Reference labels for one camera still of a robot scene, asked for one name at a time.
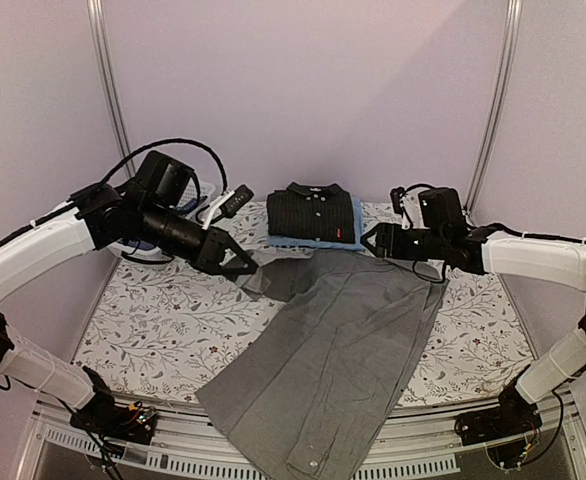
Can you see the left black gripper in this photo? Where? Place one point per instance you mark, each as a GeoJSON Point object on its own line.
{"type": "Point", "coordinates": [214, 247]}

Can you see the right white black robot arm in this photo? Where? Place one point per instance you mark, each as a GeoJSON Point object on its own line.
{"type": "Point", "coordinates": [445, 235]}

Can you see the grey long sleeve shirt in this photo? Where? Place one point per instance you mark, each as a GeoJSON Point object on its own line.
{"type": "Point", "coordinates": [308, 397]}

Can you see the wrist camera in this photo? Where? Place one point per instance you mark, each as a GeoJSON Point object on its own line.
{"type": "Point", "coordinates": [406, 205]}
{"type": "Point", "coordinates": [225, 205]}

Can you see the left aluminium frame post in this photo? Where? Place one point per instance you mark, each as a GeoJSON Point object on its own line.
{"type": "Point", "coordinates": [97, 25]}

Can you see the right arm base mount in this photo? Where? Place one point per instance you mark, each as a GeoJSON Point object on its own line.
{"type": "Point", "coordinates": [512, 416]}

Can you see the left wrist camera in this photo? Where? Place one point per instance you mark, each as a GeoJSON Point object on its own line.
{"type": "Point", "coordinates": [225, 205]}

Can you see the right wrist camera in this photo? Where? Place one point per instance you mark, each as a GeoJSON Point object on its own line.
{"type": "Point", "coordinates": [406, 205]}

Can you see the aluminium frame post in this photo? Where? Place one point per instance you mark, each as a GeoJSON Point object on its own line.
{"type": "Point", "coordinates": [498, 100]}
{"type": "Point", "coordinates": [97, 25]}

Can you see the blue checked shirt in basket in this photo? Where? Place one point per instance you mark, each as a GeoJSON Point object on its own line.
{"type": "Point", "coordinates": [184, 209]}

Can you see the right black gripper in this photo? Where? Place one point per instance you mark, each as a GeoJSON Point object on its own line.
{"type": "Point", "coordinates": [386, 233]}

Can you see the right aluminium frame post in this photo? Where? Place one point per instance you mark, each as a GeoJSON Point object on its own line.
{"type": "Point", "coordinates": [498, 100]}

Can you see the folded black striped shirt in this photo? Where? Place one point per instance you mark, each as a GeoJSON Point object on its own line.
{"type": "Point", "coordinates": [323, 213]}

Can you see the folded light blue shirt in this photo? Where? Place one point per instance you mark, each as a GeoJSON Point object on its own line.
{"type": "Point", "coordinates": [290, 242]}

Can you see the aluminium front rail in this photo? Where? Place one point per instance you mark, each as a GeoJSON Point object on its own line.
{"type": "Point", "coordinates": [415, 443]}

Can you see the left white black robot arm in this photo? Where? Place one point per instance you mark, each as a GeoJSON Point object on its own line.
{"type": "Point", "coordinates": [142, 208]}

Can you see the floral patterned tablecloth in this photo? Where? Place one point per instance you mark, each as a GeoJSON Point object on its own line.
{"type": "Point", "coordinates": [163, 332]}

